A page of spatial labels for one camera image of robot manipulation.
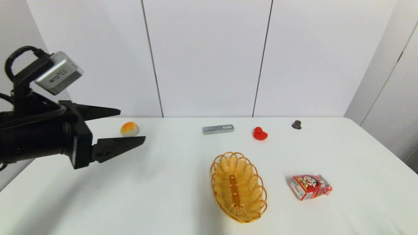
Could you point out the red milk carton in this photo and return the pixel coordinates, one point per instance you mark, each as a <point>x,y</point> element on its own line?
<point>309,187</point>

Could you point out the grey rectangular case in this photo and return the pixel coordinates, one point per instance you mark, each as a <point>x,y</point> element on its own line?
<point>217,129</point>

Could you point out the small dark brown hat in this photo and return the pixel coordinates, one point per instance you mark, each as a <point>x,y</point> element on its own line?
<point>296,124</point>

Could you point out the orange and white bun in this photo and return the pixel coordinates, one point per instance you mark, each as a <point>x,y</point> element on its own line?
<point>129,129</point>

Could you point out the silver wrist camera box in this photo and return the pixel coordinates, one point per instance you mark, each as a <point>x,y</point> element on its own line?
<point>58,73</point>

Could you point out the orange wicker basket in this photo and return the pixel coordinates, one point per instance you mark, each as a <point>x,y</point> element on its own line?
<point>237,187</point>

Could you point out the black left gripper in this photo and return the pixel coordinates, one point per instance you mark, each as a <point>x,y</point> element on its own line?
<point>80,137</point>

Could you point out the red rubber duck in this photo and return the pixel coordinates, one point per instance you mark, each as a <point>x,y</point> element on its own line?
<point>259,134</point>

